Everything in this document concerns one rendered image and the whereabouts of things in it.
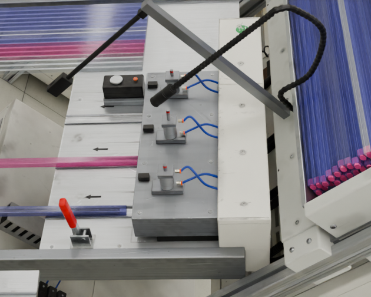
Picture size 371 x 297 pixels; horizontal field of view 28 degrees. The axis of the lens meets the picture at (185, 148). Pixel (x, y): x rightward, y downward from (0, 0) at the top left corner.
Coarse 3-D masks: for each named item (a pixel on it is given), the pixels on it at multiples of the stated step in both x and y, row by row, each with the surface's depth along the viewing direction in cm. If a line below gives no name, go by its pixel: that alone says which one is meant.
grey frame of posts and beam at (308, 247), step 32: (256, 0) 163; (288, 64) 133; (288, 96) 128; (288, 128) 123; (288, 160) 119; (288, 192) 115; (288, 224) 111; (288, 256) 108; (320, 256) 106; (224, 288) 120; (256, 288) 114; (288, 288) 112
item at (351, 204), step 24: (288, 0) 139; (288, 24) 133; (288, 48) 129; (312, 192) 108; (336, 192) 101; (360, 192) 99; (24, 216) 164; (312, 216) 103; (336, 216) 103; (360, 216) 103; (24, 240) 166; (48, 288) 158
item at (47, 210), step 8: (0, 208) 124; (8, 208) 123; (16, 208) 123; (24, 208) 123; (32, 208) 123; (40, 208) 123; (48, 208) 123; (56, 208) 123; (72, 208) 123; (80, 208) 122; (88, 208) 122; (96, 208) 122; (104, 208) 122; (112, 208) 122; (120, 208) 122; (0, 216) 124
